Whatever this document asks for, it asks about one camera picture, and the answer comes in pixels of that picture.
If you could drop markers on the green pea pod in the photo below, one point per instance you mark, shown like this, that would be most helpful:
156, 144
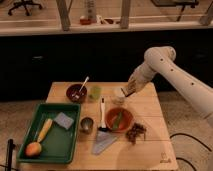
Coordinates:
117, 121

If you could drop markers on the green plastic tray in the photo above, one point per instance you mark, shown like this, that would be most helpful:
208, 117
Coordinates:
58, 146

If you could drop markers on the white paper cup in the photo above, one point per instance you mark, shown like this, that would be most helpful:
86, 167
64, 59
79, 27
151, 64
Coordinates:
118, 96

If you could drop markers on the black pole left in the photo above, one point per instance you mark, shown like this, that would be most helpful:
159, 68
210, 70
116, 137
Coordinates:
9, 154

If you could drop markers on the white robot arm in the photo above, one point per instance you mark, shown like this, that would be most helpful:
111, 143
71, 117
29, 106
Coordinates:
161, 60

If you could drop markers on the green plastic cup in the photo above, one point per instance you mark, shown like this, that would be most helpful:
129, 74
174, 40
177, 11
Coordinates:
95, 93

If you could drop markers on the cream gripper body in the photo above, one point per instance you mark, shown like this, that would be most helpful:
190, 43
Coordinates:
135, 85

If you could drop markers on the brown dried grape bunch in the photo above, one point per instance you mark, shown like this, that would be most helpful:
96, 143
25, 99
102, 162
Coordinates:
136, 130

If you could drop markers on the grey sponge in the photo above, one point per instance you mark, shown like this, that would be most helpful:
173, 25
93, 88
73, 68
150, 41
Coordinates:
63, 120

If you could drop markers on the orange bowl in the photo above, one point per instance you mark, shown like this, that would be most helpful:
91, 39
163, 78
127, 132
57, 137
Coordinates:
125, 122

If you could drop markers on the yellow handled brush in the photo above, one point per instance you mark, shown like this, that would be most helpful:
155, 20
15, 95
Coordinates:
47, 125

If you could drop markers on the white plastic spoon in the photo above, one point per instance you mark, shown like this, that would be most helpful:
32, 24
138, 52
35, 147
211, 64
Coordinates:
76, 94

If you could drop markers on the white handled black brush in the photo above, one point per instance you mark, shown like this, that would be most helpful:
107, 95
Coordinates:
102, 126

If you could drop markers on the wooden table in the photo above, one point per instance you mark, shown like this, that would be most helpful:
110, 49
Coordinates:
152, 152

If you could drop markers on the black office chair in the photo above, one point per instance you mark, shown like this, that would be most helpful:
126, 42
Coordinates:
25, 4

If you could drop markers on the dark red bowl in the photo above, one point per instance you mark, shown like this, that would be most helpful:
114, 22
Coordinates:
72, 89

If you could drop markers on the red bowl on shelf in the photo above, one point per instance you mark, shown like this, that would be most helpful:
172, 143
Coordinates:
84, 21

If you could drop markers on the orange fruit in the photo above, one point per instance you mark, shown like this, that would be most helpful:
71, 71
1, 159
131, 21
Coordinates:
33, 149

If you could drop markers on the small metal cup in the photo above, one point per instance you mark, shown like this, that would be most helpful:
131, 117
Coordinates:
87, 125

